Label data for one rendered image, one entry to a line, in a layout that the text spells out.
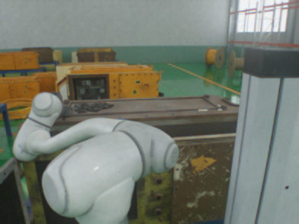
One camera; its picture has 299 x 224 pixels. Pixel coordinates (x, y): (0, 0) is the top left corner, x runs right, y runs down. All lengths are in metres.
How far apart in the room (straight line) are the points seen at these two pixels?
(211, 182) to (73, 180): 1.17
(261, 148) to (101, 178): 0.29
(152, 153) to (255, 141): 0.24
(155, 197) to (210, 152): 0.42
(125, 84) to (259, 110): 3.61
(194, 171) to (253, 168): 1.00
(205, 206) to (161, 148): 1.11
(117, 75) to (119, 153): 3.48
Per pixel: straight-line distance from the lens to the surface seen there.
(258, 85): 0.41
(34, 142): 0.98
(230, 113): 1.50
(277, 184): 0.51
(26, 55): 10.22
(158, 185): 1.47
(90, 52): 9.85
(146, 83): 3.94
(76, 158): 0.48
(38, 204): 1.55
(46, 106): 0.98
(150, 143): 0.56
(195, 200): 1.57
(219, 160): 1.47
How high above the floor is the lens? 1.80
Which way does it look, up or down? 18 degrees down
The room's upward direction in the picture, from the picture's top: straight up
